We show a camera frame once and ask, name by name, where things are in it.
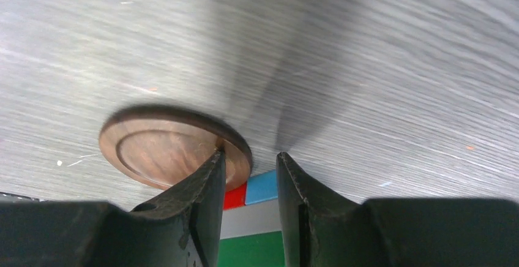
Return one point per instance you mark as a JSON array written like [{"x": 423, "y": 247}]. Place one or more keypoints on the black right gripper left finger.
[{"x": 179, "y": 227}]

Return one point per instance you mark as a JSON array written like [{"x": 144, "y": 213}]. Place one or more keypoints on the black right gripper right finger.
[{"x": 322, "y": 228}]

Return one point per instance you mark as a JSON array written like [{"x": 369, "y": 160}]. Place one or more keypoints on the dark walnut small coaster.
[{"x": 160, "y": 145}]

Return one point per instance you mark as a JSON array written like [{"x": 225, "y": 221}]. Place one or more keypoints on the multicolour toy brick block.
[{"x": 251, "y": 229}]

